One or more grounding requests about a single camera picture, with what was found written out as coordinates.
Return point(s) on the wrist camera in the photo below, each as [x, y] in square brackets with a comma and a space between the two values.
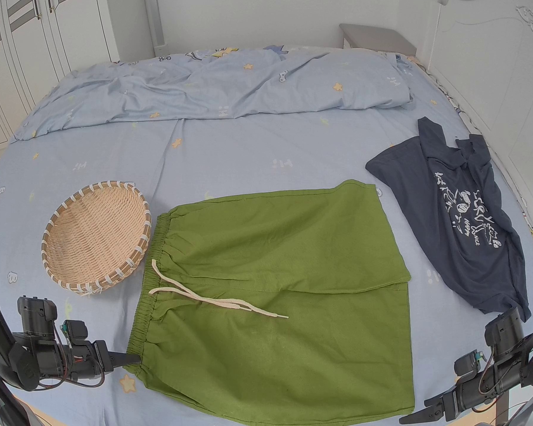
[74, 331]
[466, 364]

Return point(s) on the green shorts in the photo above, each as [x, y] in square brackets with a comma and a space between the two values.
[271, 304]

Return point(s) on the pale blue quilt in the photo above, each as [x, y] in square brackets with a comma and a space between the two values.
[204, 91]

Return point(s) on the white wardrobe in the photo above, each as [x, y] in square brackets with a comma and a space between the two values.
[26, 38]

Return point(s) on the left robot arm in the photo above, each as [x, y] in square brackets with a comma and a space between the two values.
[26, 362]

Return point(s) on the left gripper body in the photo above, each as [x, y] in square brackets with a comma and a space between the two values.
[86, 362]

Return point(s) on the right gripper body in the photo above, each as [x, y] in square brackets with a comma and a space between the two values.
[471, 393]

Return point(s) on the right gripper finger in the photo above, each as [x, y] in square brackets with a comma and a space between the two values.
[428, 416]
[436, 403]

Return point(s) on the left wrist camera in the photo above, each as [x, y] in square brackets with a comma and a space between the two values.
[74, 331]

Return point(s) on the grey bedside table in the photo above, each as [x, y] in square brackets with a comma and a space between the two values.
[373, 38]

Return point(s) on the round woven basket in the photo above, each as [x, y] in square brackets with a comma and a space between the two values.
[93, 238]

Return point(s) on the dark blue T-shirt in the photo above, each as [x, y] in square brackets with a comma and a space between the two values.
[404, 171]

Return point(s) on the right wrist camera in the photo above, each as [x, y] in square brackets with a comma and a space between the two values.
[466, 364]

